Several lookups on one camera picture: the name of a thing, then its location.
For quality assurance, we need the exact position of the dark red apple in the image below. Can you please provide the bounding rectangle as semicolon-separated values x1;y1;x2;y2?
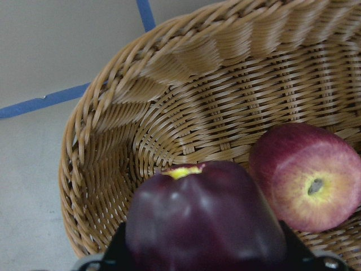
126;161;287;270

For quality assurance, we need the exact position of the red yellow apple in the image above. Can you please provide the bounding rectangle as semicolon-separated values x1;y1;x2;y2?
249;123;360;233

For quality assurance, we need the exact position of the woven wicker basket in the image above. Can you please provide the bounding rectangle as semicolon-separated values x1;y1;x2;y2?
59;1;360;257

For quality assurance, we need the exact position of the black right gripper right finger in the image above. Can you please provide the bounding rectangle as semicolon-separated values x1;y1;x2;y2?
280;221;316;270

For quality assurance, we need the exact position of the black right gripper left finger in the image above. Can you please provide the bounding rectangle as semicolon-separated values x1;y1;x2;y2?
101;222;129;270

